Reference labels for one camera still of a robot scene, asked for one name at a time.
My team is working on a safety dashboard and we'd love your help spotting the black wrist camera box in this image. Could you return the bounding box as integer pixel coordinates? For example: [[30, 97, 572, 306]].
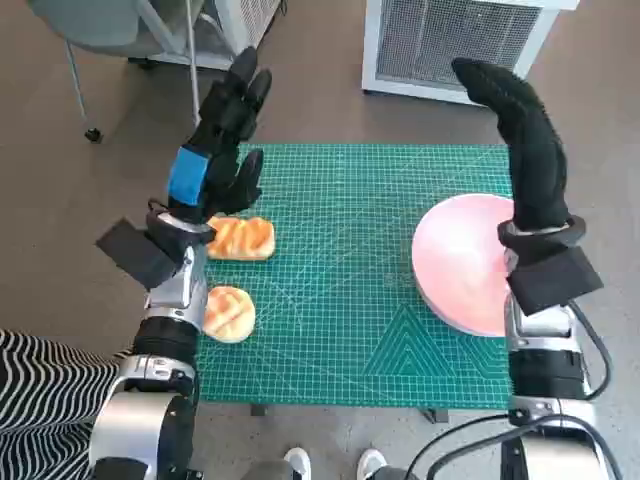
[[95, 218, 187, 292], [504, 246, 605, 317]]

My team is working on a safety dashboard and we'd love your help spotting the green cutting mat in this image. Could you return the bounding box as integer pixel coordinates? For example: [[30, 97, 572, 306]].
[[192, 143, 517, 407]]

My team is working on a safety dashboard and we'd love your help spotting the black right elbow cable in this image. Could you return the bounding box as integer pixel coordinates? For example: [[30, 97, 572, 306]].
[[402, 412, 626, 480]]

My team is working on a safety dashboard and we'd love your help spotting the grey chair with metal legs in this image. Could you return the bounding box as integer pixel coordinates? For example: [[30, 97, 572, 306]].
[[27, 0, 204, 145]]

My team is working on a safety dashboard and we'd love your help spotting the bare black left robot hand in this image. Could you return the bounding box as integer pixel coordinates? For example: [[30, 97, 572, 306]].
[[164, 46, 274, 226]]

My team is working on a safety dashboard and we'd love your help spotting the round toy bread bun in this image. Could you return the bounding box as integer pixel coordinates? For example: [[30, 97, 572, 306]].
[[201, 285, 258, 345]]

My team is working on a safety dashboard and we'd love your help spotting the white cabinet unit with hose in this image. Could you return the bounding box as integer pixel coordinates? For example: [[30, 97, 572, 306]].
[[133, 0, 287, 70]]

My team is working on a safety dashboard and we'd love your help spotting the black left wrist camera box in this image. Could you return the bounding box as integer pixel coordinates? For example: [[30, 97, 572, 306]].
[[95, 218, 187, 292]]

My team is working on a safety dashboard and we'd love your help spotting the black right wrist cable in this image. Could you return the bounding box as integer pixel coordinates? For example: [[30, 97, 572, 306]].
[[564, 298, 615, 401]]

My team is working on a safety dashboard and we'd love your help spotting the white appliance with mesh grille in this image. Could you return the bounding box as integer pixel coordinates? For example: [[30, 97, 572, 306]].
[[360, 0, 582, 107]]

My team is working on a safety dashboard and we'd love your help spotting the person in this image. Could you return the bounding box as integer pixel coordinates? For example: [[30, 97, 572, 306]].
[[0, 327, 132, 480]]

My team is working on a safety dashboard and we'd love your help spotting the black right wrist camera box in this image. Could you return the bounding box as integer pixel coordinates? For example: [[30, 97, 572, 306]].
[[504, 246, 605, 317]]

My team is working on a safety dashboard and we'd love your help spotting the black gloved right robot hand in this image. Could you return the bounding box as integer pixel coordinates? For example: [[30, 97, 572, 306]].
[[451, 56, 575, 235]]

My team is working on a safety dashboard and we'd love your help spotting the pink bowl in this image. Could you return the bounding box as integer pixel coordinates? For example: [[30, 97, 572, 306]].
[[410, 193, 519, 338]]

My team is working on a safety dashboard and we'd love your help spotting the rectangular toy bread loaf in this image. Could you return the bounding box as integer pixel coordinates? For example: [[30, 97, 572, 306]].
[[204, 215, 277, 262]]

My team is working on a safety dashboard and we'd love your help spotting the white shoe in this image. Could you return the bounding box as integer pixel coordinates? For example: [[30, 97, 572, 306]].
[[283, 446, 313, 480], [358, 448, 389, 480]]

